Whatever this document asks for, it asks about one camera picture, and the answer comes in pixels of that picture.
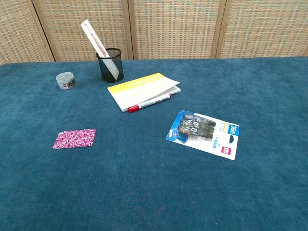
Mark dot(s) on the pink white patterned tile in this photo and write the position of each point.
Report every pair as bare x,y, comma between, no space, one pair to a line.
74,139

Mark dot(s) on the red capped white marker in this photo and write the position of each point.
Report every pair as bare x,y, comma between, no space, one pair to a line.
133,108

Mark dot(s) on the yellow and white notebook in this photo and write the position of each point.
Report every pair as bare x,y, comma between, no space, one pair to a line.
142,92

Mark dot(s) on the black mesh pen holder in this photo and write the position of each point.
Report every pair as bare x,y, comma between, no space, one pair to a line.
104,75

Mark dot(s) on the blue white tape blister pack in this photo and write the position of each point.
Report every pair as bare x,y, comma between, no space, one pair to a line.
216,142

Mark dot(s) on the blue table cloth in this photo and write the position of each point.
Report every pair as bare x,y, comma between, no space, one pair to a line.
154,192

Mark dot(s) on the woven rattan folding screen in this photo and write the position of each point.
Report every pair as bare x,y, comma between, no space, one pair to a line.
173,29

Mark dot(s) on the clear round clip box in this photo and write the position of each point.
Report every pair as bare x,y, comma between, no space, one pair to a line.
65,81

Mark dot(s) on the white ruler with red print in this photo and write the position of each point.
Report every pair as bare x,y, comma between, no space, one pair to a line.
92,36

